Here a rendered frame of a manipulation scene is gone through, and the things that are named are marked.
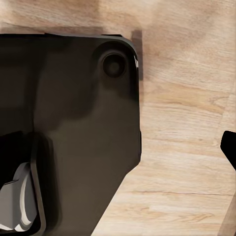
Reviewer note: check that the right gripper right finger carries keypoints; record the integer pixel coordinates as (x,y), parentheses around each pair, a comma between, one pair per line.
(228,146)

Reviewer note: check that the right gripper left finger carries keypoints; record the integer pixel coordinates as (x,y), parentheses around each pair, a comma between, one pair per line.
(12,146)

